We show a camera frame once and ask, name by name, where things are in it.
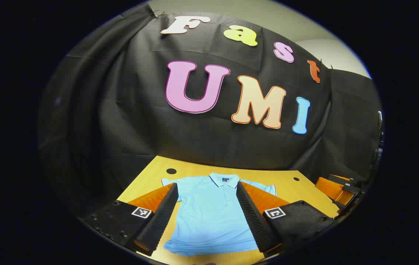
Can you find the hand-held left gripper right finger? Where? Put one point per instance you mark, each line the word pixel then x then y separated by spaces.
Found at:
pixel 253 221

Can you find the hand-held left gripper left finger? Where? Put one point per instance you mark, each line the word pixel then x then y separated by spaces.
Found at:
pixel 161 221

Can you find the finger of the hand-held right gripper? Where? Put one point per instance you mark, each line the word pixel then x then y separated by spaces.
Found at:
pixel 329 187

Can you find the light blue polo T-shirt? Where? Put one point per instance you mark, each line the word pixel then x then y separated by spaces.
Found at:
pixel 209 213

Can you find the black backdrop cloth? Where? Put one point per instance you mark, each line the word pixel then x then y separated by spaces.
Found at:
pixel 121 121

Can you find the metal backdrop clip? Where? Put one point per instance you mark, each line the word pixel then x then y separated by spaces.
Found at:
pixel 158 13

